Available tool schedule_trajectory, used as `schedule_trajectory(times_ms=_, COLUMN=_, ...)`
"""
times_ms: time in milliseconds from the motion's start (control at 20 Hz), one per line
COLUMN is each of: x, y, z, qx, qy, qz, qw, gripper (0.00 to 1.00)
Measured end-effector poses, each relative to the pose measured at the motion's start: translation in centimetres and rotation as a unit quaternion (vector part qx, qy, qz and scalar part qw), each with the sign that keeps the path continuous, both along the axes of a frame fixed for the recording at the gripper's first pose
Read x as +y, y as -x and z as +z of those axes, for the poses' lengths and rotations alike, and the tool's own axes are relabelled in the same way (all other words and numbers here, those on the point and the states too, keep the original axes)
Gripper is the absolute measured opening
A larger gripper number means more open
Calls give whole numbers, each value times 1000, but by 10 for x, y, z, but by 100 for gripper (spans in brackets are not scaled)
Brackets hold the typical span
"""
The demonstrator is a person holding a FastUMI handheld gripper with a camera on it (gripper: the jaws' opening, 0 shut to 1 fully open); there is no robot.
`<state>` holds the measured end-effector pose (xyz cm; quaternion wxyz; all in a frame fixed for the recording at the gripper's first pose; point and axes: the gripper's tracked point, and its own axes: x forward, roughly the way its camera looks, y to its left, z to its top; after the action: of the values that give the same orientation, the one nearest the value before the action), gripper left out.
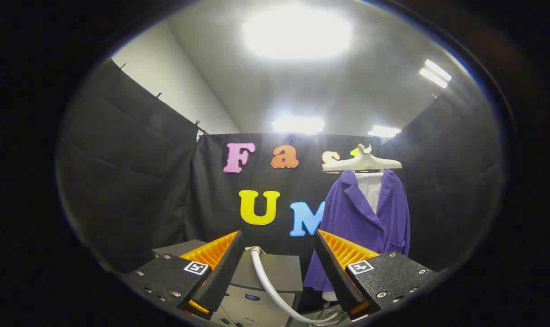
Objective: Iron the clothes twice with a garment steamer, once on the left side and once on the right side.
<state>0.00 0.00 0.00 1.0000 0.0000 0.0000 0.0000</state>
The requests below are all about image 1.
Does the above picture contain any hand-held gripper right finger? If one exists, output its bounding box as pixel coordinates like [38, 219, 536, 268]
[314, 229, 439, 321]

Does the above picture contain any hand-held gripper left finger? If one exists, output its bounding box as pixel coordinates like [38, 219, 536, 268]
[120, 230, 245, 321]

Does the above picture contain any purple corduroy jacket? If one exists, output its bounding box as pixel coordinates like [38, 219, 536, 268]
[303, 169, 411, 292]

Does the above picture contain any grey cabinet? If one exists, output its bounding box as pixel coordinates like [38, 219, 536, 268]
[151, 240, 304, 327]

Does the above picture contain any white plastic hanger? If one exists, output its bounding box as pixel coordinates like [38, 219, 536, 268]
[322, 144, 403, 174]

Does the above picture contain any black backdrop cloth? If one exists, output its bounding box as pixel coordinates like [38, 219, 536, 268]
[57, 58, 503, 273]

